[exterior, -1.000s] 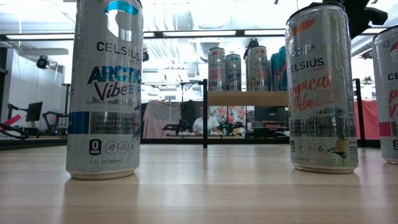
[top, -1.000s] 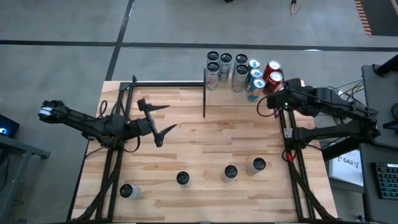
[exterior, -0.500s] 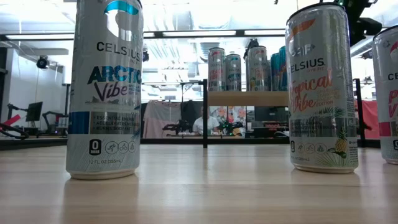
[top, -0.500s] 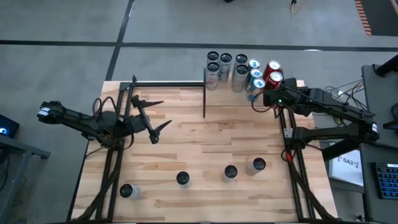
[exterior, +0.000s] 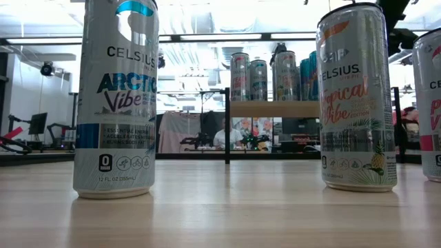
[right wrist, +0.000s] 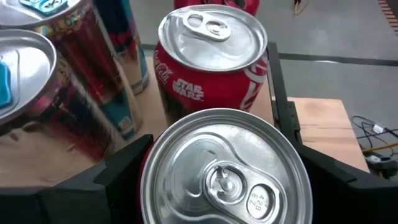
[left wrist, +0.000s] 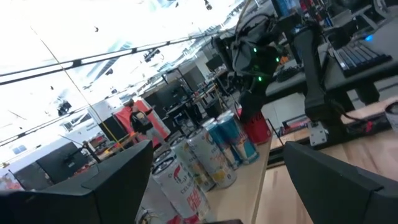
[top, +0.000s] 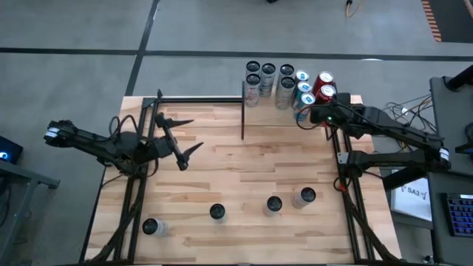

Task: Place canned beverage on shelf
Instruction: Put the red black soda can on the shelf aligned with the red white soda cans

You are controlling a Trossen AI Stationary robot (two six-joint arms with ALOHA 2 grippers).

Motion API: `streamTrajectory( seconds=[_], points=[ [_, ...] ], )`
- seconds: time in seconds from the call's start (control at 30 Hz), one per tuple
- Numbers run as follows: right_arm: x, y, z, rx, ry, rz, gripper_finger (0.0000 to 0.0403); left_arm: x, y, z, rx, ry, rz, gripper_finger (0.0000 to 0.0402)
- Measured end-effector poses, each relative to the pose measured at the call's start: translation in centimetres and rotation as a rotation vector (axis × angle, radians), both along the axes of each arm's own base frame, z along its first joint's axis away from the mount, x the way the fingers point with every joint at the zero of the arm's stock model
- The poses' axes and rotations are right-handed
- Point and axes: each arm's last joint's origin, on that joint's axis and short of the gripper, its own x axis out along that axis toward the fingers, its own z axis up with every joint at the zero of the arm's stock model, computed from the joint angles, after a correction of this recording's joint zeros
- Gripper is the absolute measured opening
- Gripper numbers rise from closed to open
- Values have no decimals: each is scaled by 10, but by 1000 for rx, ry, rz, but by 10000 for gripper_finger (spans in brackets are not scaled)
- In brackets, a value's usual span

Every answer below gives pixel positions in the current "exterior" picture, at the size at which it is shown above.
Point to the Celsius Peach Vibe can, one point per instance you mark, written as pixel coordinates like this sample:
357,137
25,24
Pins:
240,79
429,103

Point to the Celsius Arctic Vibe can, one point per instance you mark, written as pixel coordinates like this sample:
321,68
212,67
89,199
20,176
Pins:
117,103
259,82

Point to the Celsius can with yellow band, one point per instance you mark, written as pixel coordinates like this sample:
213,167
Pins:
286,79

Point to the blue Red Bull can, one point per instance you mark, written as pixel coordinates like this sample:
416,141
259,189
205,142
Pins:
313,75
304,79

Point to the Celsius Tropical Vibe can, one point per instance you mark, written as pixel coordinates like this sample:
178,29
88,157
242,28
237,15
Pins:
356,103

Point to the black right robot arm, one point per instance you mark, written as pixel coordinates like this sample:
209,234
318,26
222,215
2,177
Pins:
396,13

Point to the black background robot arm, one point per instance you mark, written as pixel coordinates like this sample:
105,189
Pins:
196,140
255,139

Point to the person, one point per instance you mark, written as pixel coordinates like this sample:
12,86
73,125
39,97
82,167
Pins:
236,137

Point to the floral printed panel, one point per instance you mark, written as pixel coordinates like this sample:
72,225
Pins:
248,125

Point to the white hanging cloth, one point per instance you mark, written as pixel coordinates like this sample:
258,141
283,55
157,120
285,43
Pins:
175,131

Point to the black monitor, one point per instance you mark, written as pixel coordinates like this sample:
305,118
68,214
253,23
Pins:
38,123
299,125

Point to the black dome camera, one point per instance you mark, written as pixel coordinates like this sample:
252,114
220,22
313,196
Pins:
47,69

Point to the black aluminium table frame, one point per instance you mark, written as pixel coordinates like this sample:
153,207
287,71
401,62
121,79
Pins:
34,159

